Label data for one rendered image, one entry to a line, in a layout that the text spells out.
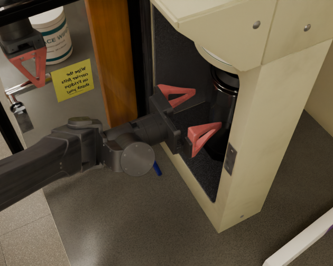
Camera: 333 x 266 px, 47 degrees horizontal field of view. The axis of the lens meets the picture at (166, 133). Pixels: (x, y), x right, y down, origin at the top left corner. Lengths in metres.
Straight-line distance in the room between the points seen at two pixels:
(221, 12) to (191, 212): 0.57
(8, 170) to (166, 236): 0.42
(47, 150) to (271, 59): 0.33
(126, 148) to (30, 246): 1.40
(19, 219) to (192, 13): 1.76
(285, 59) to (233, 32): 0.11
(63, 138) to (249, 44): 0.32
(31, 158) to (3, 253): 1.44
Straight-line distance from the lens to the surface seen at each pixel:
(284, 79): 0.51
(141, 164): 0.60
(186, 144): 0.67
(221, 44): 0.39
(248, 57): 0.43
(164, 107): 0.68
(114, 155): 0.58
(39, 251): 1.92
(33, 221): 1.99
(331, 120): 1.09
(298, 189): 0.94
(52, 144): 0.60
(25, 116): 0.72
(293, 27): 0.45
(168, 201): 0.87
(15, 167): 0.52
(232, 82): 0.67
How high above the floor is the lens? 1.71
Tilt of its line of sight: 52 degrees down
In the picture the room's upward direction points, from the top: straight up
